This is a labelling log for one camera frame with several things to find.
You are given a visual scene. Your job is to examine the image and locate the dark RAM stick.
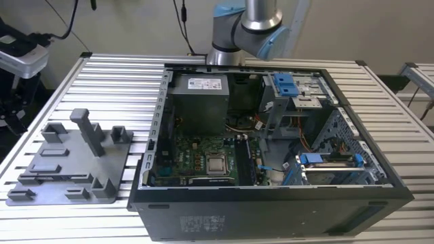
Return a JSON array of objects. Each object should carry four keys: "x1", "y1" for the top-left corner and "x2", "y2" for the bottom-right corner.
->
[{"x1": 21, "y1": 173, "x2": 93, "y2": 179}]

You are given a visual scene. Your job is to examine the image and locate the grey plastic parts rack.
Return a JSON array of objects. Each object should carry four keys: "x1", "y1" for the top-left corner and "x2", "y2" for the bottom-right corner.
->
[{"x1": 6, "y1": 108, "x2": 136, "y2": 206}]

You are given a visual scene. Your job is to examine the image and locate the grey power supply unit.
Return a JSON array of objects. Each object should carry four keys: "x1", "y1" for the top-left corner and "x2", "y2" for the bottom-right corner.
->
[{"x1": 168, "y1": 74, "x2": 232, "y2": 135}]

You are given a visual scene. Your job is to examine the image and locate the green motherboard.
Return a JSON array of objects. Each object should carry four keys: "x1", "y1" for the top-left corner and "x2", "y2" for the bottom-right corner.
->
[{"x1": 149, "y1": 134, "x2": 273, "y2": 188}]

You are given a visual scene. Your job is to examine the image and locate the silver CPU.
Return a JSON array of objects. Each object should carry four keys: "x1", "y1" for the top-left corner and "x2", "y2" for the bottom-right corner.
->
[{"x1": 208, "y1": 157, "x2": 228, "y2": 175}]

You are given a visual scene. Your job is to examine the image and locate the black graphics card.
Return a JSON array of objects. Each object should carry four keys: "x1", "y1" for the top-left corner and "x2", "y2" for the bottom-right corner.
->
[{"x1": 180, "y1": 176, "x2": 238, "y2": 188}]

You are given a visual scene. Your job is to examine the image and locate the black round fan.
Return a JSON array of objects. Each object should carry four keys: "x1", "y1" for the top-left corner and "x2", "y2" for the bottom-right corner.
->
[{"x1": 228, "y1": 113, "x2": 258, "y2": 132}]

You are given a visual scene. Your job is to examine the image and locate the blue empty disk carrier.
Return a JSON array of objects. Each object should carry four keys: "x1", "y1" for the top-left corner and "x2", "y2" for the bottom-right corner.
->
[{"x1": 273, "y1": 73, "x2": 300, "y2": 98}]

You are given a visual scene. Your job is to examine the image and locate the black open PC case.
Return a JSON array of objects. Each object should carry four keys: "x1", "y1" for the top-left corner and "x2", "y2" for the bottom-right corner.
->
[{"x1": 127, "y1": 63, "x2": 416, "y2": 242}]

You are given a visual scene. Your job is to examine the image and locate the silver metal drive cage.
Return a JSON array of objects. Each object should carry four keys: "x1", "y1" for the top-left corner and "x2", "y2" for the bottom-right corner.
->
[{"x1": 257, "y1": 72, "x2": 340, "y2": 112}]

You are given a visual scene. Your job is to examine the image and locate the hard disk in blue carrier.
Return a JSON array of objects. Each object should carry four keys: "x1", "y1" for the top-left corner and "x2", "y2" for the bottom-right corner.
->
[{"x1": 294, "y1": 152, "x2": 369, "y2": 186}]

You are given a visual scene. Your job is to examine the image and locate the black box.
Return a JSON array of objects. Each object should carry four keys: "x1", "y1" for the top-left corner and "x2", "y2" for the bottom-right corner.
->
[{"x1": 376, "y1": 75, "x2": 412, "y2": 95}]

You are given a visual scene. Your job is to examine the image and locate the metal slat side table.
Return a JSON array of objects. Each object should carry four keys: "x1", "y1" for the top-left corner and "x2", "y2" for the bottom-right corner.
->
[{"x1": 397, "y1": 62, "x2": 434, "y2": 102}]

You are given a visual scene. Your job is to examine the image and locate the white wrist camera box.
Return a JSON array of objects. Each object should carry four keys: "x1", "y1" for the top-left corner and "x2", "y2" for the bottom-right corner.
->
[{"x1": 0, "y1": 16, "x2": 53, "y2": 78}]

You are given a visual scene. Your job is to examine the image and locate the thin black wall cable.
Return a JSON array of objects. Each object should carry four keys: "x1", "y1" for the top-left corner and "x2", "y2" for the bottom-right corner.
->
[{"x1": 43, "y1": 0, "x2": 90, "y2": 53}]

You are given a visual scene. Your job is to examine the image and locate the thick black camera cable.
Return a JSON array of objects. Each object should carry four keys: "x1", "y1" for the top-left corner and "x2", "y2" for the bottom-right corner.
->
[{"x1": 50, "y1": 0, "x2": 81, "y2": 41}]

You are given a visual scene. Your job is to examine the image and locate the black cable with yellow plug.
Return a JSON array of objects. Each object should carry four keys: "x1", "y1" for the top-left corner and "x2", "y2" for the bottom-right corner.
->
[{"x1": 173, "y1": 0, "x2": 208, "y2": 56}]

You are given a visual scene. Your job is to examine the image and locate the black wire with blue plug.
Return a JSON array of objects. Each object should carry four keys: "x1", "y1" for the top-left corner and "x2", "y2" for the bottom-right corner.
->
[{"x1": 257, "y1": 164, "x2": 293, "y2": 173}]

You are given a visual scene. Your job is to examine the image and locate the orange wires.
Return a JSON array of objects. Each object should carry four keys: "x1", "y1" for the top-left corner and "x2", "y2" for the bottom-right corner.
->
[{"x1": 294, "y1": 115, "x2": 312, "y2": 153}]

